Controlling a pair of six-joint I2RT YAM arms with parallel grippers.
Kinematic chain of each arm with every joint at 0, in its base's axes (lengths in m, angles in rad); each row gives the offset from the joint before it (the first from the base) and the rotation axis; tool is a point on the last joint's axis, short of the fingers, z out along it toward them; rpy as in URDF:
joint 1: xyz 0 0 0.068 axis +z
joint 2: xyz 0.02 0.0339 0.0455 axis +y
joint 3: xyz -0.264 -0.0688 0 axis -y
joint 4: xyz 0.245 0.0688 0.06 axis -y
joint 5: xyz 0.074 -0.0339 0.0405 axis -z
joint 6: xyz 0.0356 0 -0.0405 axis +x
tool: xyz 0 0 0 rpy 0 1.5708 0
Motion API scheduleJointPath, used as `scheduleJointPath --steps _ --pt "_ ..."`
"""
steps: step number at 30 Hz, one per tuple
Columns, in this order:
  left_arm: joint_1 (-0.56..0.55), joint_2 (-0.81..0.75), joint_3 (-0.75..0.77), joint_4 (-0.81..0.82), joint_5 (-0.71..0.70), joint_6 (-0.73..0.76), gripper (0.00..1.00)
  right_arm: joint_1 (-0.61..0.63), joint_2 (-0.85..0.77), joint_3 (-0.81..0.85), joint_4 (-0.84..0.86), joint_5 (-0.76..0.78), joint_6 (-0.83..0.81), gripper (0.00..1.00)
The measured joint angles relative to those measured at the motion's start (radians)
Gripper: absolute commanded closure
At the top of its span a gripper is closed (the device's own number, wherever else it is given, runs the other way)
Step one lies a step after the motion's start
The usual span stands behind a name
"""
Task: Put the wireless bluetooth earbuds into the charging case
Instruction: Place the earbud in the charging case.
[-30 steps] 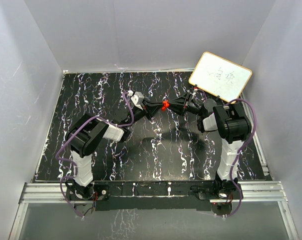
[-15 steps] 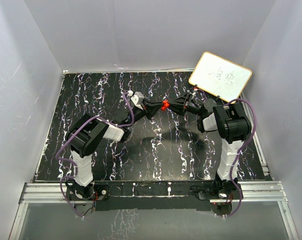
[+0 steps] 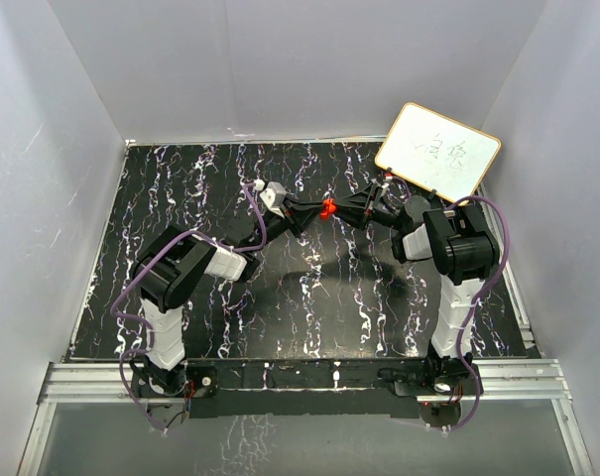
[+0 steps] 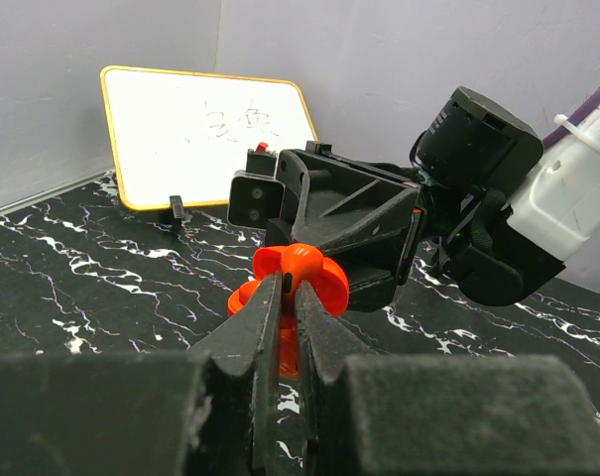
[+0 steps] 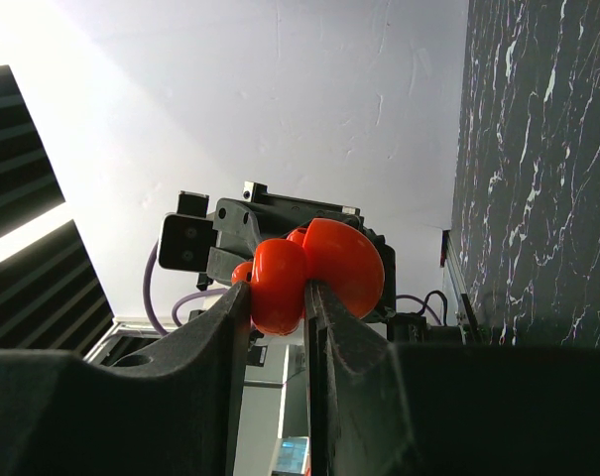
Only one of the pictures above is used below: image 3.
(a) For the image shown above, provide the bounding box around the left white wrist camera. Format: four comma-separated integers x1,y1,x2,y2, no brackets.
254,179,287,216

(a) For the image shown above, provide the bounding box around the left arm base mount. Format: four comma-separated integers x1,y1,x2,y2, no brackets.
131,364,218,400

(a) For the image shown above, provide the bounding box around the purple cable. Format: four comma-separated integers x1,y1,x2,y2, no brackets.
110,181,269,398
386,173,513,358

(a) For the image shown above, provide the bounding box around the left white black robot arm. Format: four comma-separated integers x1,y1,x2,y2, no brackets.
134,197,328,396

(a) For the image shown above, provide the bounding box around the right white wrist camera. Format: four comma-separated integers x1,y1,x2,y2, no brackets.
379,174,393,194

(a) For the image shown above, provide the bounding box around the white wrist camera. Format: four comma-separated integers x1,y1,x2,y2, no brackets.
379,174,393,194
254,179,287,216

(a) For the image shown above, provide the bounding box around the aluminium front rail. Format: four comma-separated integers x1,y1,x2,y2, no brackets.
38,359,572,404

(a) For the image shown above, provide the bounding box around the red earbud charging case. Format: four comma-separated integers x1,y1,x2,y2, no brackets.
319,198,337,220

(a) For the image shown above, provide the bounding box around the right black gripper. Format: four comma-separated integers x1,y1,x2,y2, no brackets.
330,183,407,232

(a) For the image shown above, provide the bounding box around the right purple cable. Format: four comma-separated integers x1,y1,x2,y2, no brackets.
386,173,513,358

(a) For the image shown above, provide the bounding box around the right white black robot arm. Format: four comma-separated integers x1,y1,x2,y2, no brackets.
320,181,501,359

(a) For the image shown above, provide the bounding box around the small whiteboard yellow frame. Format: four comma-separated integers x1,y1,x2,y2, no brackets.
375,102,502,202

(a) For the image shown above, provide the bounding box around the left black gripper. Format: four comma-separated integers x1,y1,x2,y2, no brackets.
247,196,324,255

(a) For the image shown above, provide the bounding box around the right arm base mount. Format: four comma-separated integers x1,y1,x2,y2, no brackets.
377,366,483,397

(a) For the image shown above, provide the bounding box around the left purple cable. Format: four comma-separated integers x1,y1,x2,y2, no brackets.
110,181,269,398

